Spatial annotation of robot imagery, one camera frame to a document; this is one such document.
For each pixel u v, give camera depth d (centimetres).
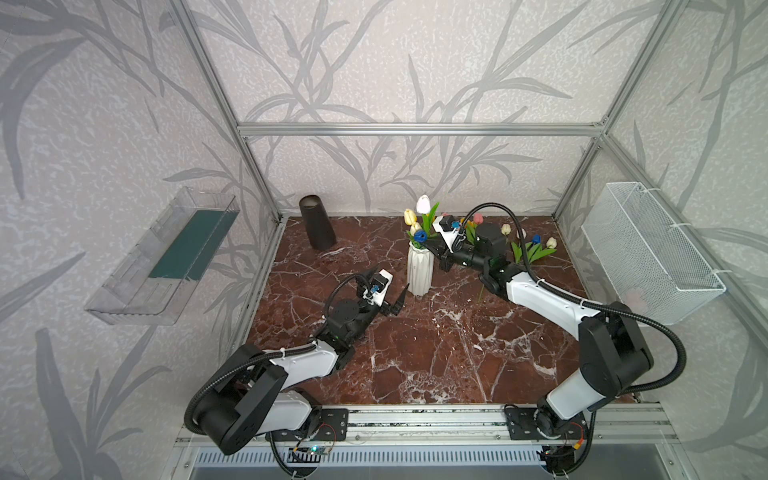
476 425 75
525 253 108
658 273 63
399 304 74
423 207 69
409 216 78
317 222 102
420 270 86
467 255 72
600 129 94
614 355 45
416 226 77
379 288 66
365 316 62
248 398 42
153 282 63
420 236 80
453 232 69
